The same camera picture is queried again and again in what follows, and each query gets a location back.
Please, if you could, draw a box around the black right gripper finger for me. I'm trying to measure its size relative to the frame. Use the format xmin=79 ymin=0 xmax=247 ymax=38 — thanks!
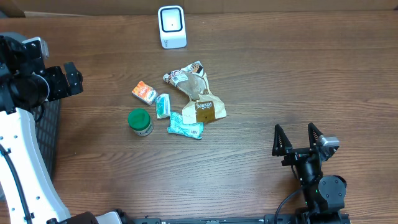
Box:
xmin=272 ymin=124 xmax=293 ymax=156
xmin=308 ymin=123 xmax=323 ymax=148

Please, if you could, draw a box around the orange white small box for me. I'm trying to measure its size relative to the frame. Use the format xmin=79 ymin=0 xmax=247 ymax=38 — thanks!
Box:
xmin=132 ymin=81 xmax=158 ymax=105

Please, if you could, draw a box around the green lid jar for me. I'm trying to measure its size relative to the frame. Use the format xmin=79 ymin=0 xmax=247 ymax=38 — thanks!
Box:
xmin=127 ymin=108 xmax=153 ymax=136

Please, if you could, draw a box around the beige brown snack bag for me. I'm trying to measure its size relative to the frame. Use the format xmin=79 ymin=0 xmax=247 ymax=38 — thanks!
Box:
xmin=163 ymin=61 xmax=227 ymax=124

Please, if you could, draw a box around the teal white small packet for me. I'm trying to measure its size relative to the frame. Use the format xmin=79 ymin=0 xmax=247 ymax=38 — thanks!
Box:
xmin=155 ymin=93 xmax=171 ymax=119

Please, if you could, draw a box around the teal snack packet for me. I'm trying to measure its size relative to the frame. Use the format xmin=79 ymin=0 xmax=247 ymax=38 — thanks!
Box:
xmin=167 ymin=111 xmax=204 ymax=139

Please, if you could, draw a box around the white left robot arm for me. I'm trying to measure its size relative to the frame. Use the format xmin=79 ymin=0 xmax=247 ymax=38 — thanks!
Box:
xmin=1 ymin=34 xmax=121 ymax=224

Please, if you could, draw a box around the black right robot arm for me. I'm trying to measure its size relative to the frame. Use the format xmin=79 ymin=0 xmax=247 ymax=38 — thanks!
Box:
xmin=266 ymin=123 xmax=350 ymax=224

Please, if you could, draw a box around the white barcode scanner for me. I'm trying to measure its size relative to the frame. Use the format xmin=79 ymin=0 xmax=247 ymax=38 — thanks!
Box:
xmin=158 ymin=5 xmax=187 ymax=49

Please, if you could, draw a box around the grey plastic mesh basket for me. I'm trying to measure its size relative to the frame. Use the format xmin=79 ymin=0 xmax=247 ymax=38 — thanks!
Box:
xmin=1 ymin=32 xmax=60 ymax=175

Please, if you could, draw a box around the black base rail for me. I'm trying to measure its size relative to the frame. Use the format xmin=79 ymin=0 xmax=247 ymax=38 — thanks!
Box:
xmin=132 ymin=215 xmax=275 ymax=224

